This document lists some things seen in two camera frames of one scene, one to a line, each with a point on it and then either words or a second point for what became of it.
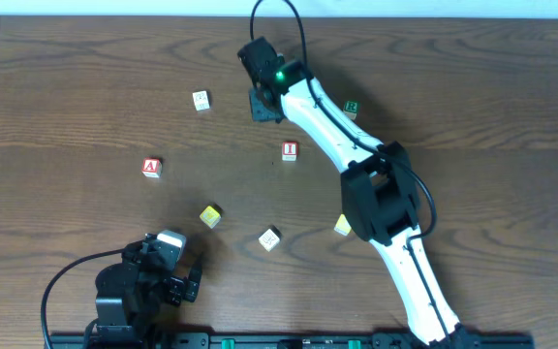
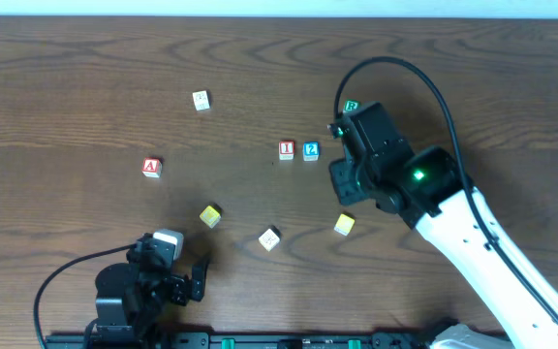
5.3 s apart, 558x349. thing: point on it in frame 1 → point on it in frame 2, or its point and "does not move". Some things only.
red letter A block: x=151 y=167 does not move
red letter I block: x=290 y=150 does not move
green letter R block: x=352 y=108 does not move
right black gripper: x=265 y=109 → x=345 y=137
